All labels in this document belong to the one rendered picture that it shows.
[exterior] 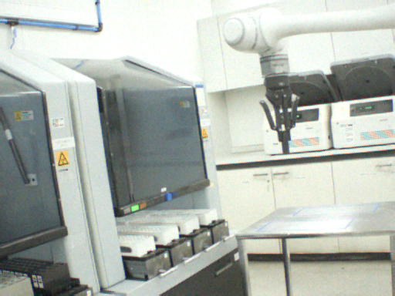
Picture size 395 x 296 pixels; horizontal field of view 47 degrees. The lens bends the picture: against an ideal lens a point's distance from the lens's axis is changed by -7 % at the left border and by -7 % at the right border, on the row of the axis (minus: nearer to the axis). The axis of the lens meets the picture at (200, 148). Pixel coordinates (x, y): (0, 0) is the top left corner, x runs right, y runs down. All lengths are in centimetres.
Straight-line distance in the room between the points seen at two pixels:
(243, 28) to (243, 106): 342
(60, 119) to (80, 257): 44
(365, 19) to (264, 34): 29
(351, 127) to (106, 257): 248
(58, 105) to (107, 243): 49
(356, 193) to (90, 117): 254
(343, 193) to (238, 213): 94
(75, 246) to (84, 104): 46
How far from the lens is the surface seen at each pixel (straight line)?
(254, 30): 129
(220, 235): 208
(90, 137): 160
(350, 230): 166
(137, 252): 169
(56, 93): 152
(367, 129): 367
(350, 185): 375
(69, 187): 152
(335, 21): 133
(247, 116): 467
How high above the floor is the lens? 124
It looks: 3 degrees down
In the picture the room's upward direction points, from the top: 8 degrees counter-clockwise
